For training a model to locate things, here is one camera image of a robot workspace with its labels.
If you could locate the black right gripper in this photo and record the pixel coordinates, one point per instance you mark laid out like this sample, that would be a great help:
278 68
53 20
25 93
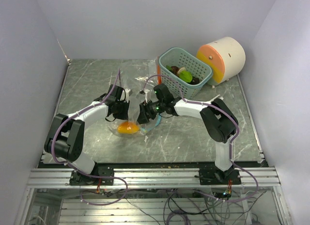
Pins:
145 113

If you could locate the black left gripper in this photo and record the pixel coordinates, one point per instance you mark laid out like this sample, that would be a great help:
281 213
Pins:
124 116

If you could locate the clear bag with teal zipper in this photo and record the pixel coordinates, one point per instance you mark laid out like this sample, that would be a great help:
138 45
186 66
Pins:
133 112

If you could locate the orange fake fruit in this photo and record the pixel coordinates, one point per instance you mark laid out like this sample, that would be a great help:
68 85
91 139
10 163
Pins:
128 127

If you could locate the clear bag with red zipper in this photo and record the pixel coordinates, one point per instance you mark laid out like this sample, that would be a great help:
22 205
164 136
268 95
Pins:
146 72

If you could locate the dark red fake fruit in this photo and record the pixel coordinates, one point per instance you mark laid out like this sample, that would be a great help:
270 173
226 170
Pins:
172 69

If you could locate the green fake fruit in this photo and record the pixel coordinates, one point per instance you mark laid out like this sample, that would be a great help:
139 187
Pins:
185 76

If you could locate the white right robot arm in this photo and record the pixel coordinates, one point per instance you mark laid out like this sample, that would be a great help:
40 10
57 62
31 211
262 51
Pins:
219 121

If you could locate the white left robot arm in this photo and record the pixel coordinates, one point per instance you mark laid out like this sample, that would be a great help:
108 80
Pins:
65 138

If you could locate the light blue perforated plastic basket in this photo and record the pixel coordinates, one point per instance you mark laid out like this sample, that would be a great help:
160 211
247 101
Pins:
181 58

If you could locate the cream cylinder with orange lid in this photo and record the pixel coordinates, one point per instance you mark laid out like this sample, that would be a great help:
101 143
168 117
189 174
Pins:
225 56

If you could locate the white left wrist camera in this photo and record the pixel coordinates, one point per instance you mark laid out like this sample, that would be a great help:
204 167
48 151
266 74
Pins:
128 92

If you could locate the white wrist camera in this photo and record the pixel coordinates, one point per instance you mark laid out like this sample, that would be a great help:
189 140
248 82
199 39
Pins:
147 95
128 92

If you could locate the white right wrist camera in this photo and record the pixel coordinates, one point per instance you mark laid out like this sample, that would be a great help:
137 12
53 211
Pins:
147 95

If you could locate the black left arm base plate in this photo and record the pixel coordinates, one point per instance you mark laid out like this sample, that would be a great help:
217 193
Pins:
101 174

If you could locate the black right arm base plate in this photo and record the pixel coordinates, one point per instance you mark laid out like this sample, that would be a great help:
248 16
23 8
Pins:
214 176

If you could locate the aluminium frame rail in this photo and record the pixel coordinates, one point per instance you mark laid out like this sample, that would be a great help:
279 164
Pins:
143 178

